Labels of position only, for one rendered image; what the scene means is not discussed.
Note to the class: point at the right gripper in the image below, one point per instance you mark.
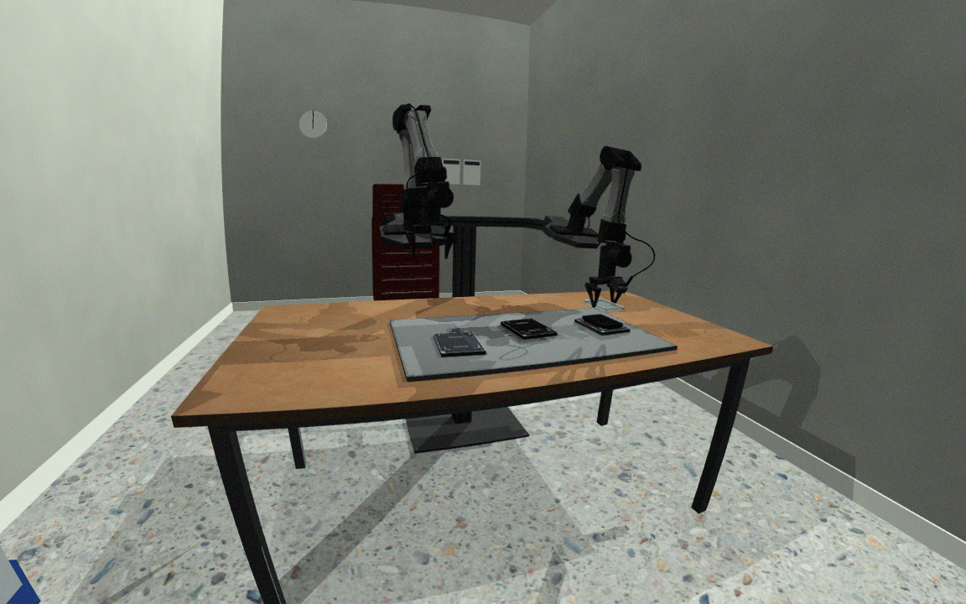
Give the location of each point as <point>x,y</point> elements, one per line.
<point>430,221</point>

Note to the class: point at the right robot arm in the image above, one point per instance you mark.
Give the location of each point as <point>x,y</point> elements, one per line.
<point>439,195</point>

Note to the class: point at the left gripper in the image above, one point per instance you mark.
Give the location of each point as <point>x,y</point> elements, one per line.
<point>606,274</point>

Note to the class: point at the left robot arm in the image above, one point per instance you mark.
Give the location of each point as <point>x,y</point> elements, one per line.
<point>586,202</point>

